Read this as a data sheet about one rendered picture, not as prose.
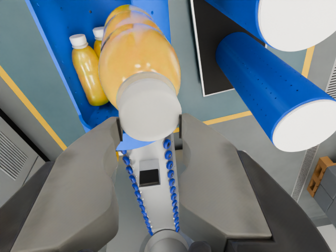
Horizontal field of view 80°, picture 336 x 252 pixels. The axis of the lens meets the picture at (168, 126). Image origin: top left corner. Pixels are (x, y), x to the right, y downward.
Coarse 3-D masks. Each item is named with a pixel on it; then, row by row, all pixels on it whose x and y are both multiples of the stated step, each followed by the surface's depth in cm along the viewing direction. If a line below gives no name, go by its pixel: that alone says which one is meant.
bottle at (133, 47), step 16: (112, 16) 22; (128, 16) 19; (144, 16) 20; (112, 32) 17; (128, 32) 15; (144, 32) 15; (160, 32) 18; (112, 48) 14; (128, 48) 14; (144, 48) 14; (160, 48) 14; (112, 64) 14; (128, 64) 13; (144, 64) 13; (160, 64) 14; (176, 64) 15; (112, 80) 14; (128, 80) 13; (176, 80) 15; (112, 96) 14; (176, 96) 16
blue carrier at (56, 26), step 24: (48, 0) 46; (72, 0) 51; (96, 0) 54; (120, 0) 55; (144, 0) 35; (48, 24) 46; (72, 24) 53; (96, 24) 58; (168, 24) 45; (48, 48) 45; (72, 48) 55; (72, 72) 56; (72, 96) 53; (96, 120) 63; (120, 144) 52; (144, 144) 54
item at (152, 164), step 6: (144, 162) 102; (150, 162) 101; (156, 162) 101; (144, 168) 99; (150, 168) 98; (156, 168) 98; (144, 174) 94; (150, 174) 94; (156, 174) 93; (144, 180) 91; (150, 180) 91; (156, 180) 91; (138, 186) 91; (144, 186) 91; (150, 186) 91; (156, 186) 92
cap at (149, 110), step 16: (144, 80) 12; (160, 80) 13; (128, 96) 11; (144, 96) 11; (160, 96) 11; (128, 112) 12; (144, 112) 12; (160, 112) 12; (176, 112) 12; (128, 128) 12; (144, 128) 13; (160, 128) 13
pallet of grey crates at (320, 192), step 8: (320, 160) 270; (328, 160) 265; (320, 168) 284; (328, 168) 259; (312, 176) 297; (320, 176) 278; (328, 176) 262; (312, 184) 310; (320, 184) 285; (328, 184) 266; (312, 192) 307; (320, 192) 289; (328, 192) 270; (320, 200) 293; (328, 200) 275; (328, 208) 280; (328, 216) 283
